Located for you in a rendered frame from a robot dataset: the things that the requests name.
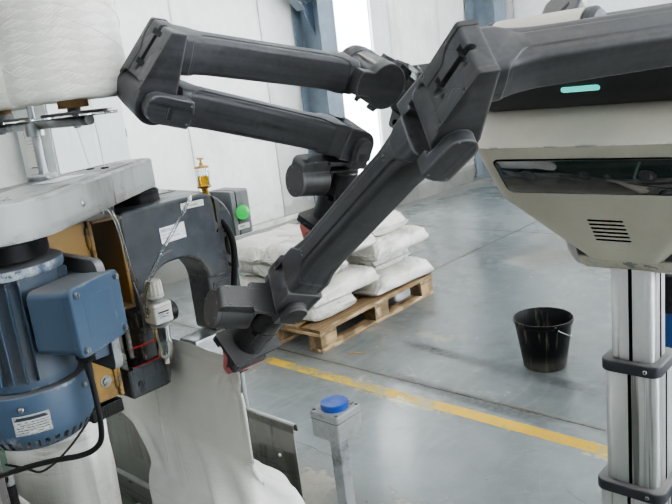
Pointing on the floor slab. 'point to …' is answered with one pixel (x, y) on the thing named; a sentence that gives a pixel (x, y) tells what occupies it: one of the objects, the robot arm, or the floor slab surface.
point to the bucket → (544, 337)
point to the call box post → (342, 472)
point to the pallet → (320, 340)
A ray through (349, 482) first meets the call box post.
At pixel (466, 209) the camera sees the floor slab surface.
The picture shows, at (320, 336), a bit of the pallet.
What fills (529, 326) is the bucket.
